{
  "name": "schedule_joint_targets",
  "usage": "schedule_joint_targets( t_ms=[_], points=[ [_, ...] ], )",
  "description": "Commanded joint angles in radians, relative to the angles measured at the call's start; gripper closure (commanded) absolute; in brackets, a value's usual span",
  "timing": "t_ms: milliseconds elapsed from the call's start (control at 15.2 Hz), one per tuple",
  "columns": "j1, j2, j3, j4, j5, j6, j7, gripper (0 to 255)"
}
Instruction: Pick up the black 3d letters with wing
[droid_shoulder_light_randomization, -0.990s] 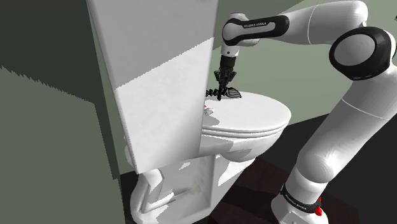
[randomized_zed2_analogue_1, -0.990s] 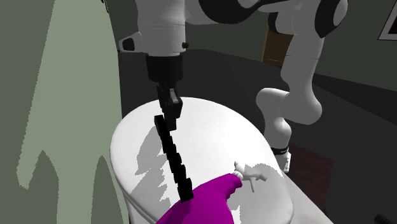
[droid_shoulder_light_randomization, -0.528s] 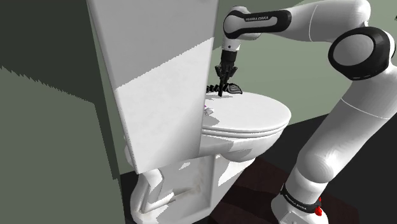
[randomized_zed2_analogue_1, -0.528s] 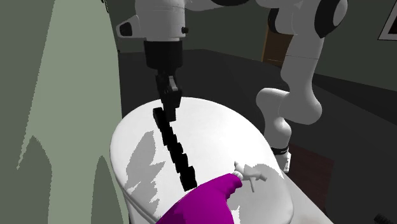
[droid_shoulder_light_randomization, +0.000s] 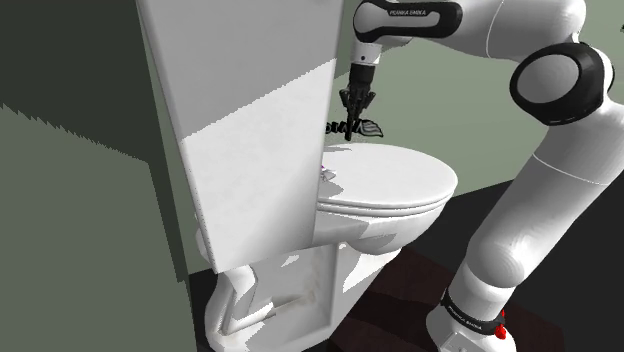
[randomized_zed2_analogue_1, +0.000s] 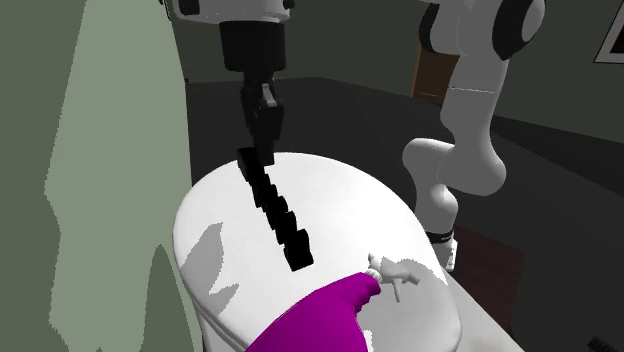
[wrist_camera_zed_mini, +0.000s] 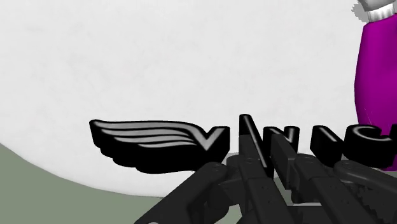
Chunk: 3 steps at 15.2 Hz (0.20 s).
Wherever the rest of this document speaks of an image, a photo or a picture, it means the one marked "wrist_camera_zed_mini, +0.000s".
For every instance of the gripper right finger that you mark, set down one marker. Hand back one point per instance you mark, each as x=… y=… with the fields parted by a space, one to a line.
x=335 y=198

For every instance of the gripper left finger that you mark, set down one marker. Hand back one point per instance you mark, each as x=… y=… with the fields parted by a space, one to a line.
x=192 y=198

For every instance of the black winged letter sign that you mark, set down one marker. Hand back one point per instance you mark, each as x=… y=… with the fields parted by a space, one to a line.
x=155 y=155

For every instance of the white round table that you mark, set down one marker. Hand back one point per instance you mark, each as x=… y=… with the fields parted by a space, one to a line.
x=186 y=62

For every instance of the purple bottle with white cap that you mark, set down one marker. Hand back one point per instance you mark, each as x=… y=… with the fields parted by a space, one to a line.
x=380 y=71

